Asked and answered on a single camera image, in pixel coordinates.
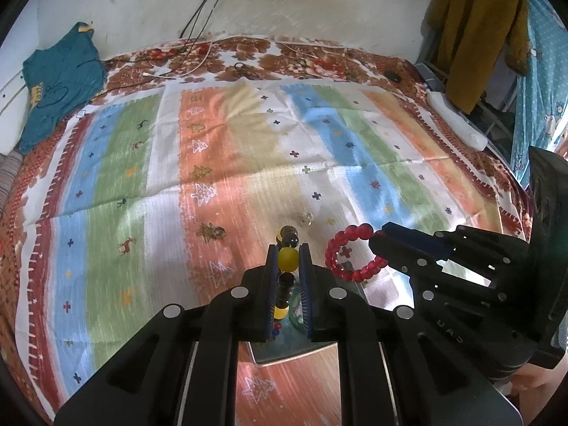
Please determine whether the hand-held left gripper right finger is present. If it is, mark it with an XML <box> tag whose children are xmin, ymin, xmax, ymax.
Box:
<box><xmin>298</xmin><ymin>244</ymin><xmax>524</xmax><ymax>426</ymax></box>

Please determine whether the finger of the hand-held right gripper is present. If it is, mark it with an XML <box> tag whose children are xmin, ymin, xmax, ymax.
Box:
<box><xmin>370</xmin><ymin>230</ymin><xmax>507</xmax><ymax>334</ymax></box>
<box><xmin>382</xmin><ymin>222</ymin><xmax>534</xmax><ymax>303</ymax></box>

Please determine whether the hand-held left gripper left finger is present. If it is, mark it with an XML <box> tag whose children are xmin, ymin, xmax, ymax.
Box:
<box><xmin>53</xmin><ymin>244</ymin><xmax>280</xmax><ymax>426</ymax></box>

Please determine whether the yellow and dark bead bracelet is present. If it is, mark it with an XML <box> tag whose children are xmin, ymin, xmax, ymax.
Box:
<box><xmin>274</xmin><ymin>226</ymin><xmax>300</xmax><ymax>320</ymax></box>

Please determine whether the red bead bracelet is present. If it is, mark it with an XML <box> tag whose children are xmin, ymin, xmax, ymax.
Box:
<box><xmin>325</xmin><ymin>224</ymin><xmax>389</xmax><ymax>282</ymax></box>

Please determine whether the green jade bangle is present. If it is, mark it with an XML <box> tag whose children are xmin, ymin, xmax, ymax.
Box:
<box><xmin>284</xmin><ymin>306</ymin><xmax>307</xmax><ymax>333</ymax></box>

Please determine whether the silver metal tin box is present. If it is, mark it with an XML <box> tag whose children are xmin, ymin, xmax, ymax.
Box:
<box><xmin>240</xmin><ymin>275</ymin><xmax>415</xmax><ymax>367</ymax></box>

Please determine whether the person's right forearm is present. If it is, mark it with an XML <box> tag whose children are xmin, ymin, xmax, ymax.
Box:
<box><xmin>510</xmin><ymin>355</ymin><xmax>568</xmax><ymax>426</ymax></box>

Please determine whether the white power strip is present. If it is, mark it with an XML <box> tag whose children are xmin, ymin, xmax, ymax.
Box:
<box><xmin>427</xmin><ymin>91</ymin><xmax>489</xmax><ymax>152</ymax></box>

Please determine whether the dark metal rack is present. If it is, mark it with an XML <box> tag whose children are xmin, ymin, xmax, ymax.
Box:
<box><xmin>417</xmin><ymin>60</ymin><xmax>520</xmax><ymax>152</ymax></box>

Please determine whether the striped colourful cloth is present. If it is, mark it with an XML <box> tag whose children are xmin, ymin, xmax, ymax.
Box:
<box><xmin>13</xmin><ymin>77</ymin><xmax>533</xmax><ymax>426</ymax></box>

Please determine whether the blue dotted curtain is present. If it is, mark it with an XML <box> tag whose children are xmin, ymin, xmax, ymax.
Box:
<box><xmin>501</xmin><ymin>0</ymin><xmax>568</xmax><ymax>187</ymax></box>

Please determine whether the mustard yellow garment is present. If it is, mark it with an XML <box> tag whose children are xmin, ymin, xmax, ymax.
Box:
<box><xmin>426</xmin><ymin>0</ymin><xmax>531</xmax><ymax>116</ymax></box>

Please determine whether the grey striped cushion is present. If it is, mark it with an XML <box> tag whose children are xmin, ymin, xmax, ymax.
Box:
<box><xmin>0</xmin><ymin>151</ymin><xmax>23</xmax><ymax>214</ymax></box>

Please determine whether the teal t-shirt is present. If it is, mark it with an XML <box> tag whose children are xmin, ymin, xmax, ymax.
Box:
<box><xmin>20</xmin><ymin>21</ymin><xmax>107</xmax><ymax>154</ymax></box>

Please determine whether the black cable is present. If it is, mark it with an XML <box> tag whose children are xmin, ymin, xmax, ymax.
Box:
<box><xmin>177</xmin><ymin>0</ymin><xmax>220</xmax><ymax>40</ymax></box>
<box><xmin>189</xmin><ymin>0</ymin><xmax>229</xmax><ymax>43</ymax></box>

